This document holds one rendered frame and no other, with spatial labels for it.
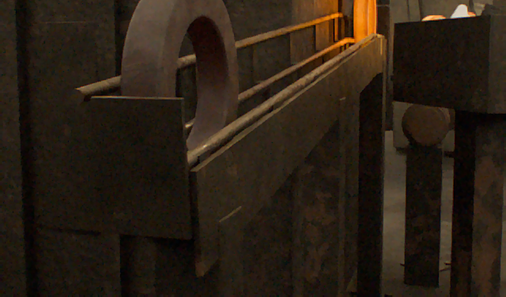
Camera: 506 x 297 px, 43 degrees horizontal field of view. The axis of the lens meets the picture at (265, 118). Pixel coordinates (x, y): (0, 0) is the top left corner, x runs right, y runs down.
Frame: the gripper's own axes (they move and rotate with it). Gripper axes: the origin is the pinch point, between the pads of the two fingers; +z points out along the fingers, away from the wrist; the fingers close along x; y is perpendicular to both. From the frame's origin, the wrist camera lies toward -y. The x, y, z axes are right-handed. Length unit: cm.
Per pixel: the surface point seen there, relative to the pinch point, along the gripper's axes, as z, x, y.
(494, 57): -12, 79, -6
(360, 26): 16.6, 22.0, -6.9
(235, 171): 7, 122, -22
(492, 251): -22, 62, -36
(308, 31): 22, 48, -11
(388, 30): 13.4, -6.8, -5.8
